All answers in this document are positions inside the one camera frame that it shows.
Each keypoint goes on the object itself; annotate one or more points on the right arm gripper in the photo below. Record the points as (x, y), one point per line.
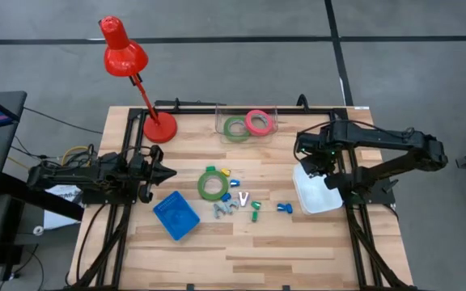
(318, 147)

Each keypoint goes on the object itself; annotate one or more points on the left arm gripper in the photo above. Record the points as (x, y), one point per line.
(146, 174)

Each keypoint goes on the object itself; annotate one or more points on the large green tape roll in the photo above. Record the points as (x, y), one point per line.
(200, 186)

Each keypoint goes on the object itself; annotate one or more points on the green mini stapler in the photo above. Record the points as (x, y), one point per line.
(210, 168)
(256, 205)

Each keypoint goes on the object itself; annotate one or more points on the yellow mini stapler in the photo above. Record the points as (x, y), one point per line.
(225, 172)

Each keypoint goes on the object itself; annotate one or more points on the blue mini stapler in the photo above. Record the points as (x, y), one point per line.
(289, 208)
(281, 207)
(225, 197)
(234, 183)

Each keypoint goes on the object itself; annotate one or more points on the light blue staple remover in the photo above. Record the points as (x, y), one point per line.
(231, 206)

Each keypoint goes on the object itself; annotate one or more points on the lilac staple remover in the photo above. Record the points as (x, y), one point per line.
(243, 200)

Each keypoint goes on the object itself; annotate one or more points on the green toy block with eye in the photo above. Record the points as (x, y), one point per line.
(254, 216)

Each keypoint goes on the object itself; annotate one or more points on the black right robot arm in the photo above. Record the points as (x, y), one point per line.
(378, 135)

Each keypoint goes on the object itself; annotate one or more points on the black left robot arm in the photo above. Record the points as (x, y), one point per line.
(75, 175)

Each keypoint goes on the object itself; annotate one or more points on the blue plastic basket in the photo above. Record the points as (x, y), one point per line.
(176, 216)

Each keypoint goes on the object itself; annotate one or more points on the white plastic bin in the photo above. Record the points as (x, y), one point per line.
(318, 198)

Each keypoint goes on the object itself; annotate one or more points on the clear plastic bin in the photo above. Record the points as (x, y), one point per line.
(265, 139)

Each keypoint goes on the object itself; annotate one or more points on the white paper sheet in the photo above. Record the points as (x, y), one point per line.
(57, 218)

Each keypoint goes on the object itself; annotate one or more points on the red desk lamp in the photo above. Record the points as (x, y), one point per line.
(124, 56)

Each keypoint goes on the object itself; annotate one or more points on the black desk leg beam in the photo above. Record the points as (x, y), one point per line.
(35, 196)

